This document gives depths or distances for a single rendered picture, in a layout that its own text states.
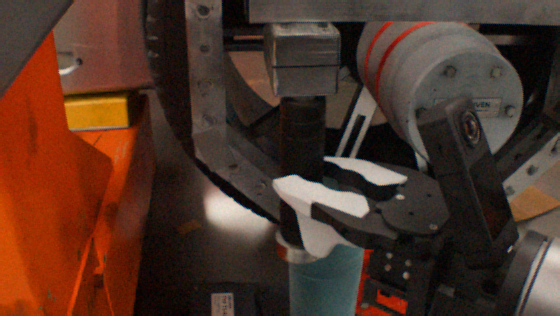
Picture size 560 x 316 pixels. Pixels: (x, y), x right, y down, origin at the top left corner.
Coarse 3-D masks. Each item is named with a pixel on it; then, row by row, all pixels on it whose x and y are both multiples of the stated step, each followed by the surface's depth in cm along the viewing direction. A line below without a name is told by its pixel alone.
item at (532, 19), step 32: (256, 0) 40; (288, 0) 41; (320, 0) 41; (352, 0) 41; (384, 0) 41; (416, 0) 42; (448, 0) 42; (480, 0) 42; (512, 0) 42; (544, 0) 42
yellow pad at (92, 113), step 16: (64, 96) 88; (80, 96) 87; (96, 96) 87; (112, 96) 87; (128, 96) 88; (80, 112) 86; (96, 112) 86; (112, 112) 87; (128, 112) 87; (80, 128) 87; (96, 128) 87; (112, 128) 88
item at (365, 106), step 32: (224, 32) 71; (256, 32) 71; (352, 32) 77; (480, 32) 75; (512, 32) 76; (544, 32) 75; (224, 64) 82; (352, 64) 78; (512, 64) 84; (544, 64) 76; (256, 96) 96; (256, 128) 78; (352, 128) 80; (384, 128) 102; (384, 160) 92; (416, 160) 83
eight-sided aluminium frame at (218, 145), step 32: (192, 0) 58; (192, 32) 60; (192, 64) 62; (192, 96) 64; (224, 96) 64; (224, 128) 66; (544, 128) 75; (224, 160) 68; (256, 160) 70; (512, 160) 78; (544, 160) 73; (256, 192) 71; (512, 192) 75
